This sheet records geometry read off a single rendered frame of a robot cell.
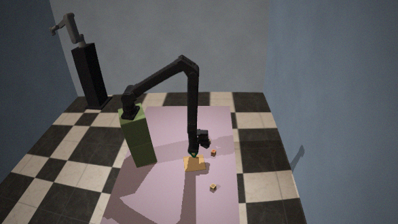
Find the tan flat mat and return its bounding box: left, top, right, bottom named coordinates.
left=183, top=154, right=206, bottom=172

